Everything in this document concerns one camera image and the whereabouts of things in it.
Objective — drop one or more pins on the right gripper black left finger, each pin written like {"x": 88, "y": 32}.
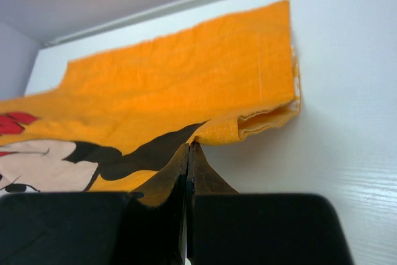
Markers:
{"x": 81, "y": 203}

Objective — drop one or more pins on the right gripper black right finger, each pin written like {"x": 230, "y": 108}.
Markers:
{"x": 226, "y": 227}

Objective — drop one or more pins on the orange cartoon mouse cloth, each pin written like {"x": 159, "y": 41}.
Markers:
{"x": 119, "y": 117}

